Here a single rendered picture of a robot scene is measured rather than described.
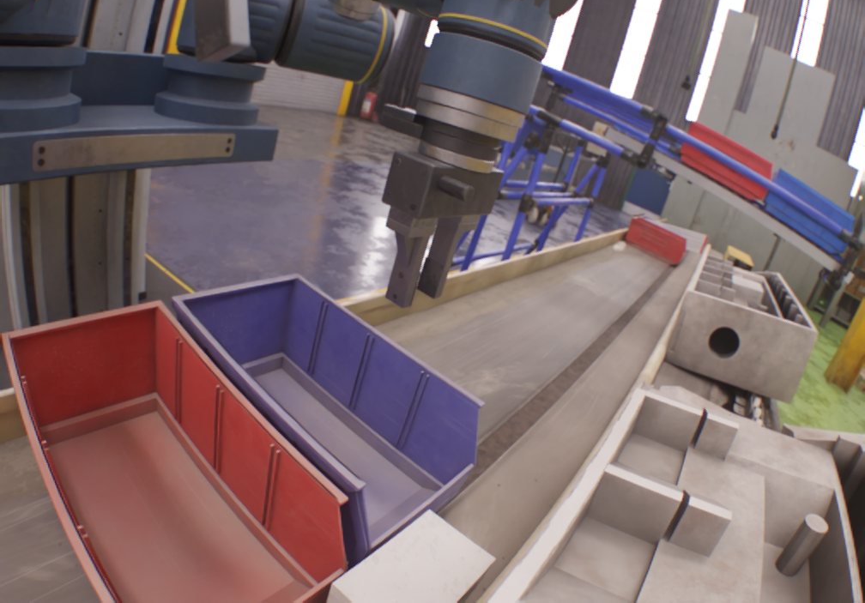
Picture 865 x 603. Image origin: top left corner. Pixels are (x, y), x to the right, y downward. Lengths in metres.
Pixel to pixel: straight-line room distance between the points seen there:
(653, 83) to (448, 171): 11.28
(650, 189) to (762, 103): 3.78
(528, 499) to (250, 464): 0.36
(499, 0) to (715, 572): 0.50
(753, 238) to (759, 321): 6.46
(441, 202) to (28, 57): 0.66
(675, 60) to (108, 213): 11.37
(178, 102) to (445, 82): 0.70
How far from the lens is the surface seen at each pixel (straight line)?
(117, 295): 1.42
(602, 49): 12.14
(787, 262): 7.74
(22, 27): 0.83
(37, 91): 0.84
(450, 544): 0.42
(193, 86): 1.02
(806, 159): 7.82
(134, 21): 1.27
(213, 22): 0.23
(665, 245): 2.61
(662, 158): 1.52
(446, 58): 0.42
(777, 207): 1.50
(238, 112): 1.02
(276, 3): 1.03
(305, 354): 0.66
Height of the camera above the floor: 1.17
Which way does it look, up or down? 22 degrees down
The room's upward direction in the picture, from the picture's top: 17 degrees clockwise
